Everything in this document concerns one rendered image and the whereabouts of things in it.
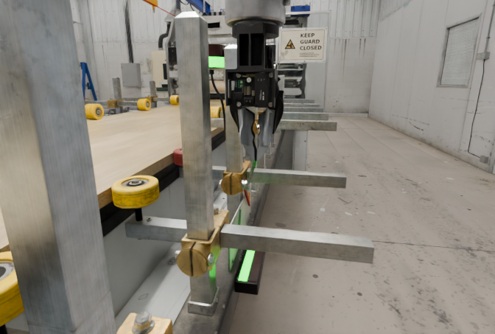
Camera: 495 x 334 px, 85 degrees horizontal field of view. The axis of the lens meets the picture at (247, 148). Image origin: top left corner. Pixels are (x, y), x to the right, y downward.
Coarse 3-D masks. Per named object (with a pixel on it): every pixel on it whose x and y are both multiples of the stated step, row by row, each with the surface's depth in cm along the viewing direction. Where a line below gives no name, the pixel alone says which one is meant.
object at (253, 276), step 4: (256, 252) 63; (260, 252) 63; (256, 256) 61; (260, 256) 61; (256, 260) 60; (260, 260) 60; (252, 264) 59; (256, 264) 59; (260, 264) 59; (252, 268) 57; (256, 268) 57; (252, 272) 56; (256, 272) 56; (252, 276) 55; (256, 276) 55; (248, 280) 54; (252, 280) 54; (256, 280) 54
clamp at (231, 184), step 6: (246, 162) 74; (246, 168) 70; (222, 174) 66; (228, 174) 65; (234, 174) 65; (240, 174) 65; (246, 174) 70; (222, 180) 64; (228, 180) 64; (234, 180) 64; (240, 180) 65; (222, 186) 65; (228, 186) 64; (234, 186) 64; (240, 186) 64; (228, 192) 65; (234, 192) 65
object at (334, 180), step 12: (180, 168) 73; (216, 168) 73; (252, 180) 71; (264, 180) 70; (276, 180) 69; (288, 180) 69; (300, 180) 68; (312, 180) 68; (324, 180) 67; (336, 180) 67
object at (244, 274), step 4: (248, 252) 63; (252, 252) 63; (248, 256) 61; (252, 256) 61; (244, 260) 60; (248, 260) 60; (252, 260) 60; (244, 264) 59; (248, 264) 59; (244, 268) 57; (248, 268) 57; (240, 272) 56; (244, 272) 56; (248, 272) 56; (240, 276) 55; (244, 276) 55; (240, 280) 54; (244, 280) 54
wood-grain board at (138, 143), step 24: (96, 120) 135; (120, 120) 135; (144, 120) 135; (168, 120) 135; (96, 144) 83; (120, 144) 83; (144, 144) 83; (168, 144) 83; (96, 168) 60; (120, 168) 60; (144, 168) 60; (0, 216) 38; (0, 240) 32
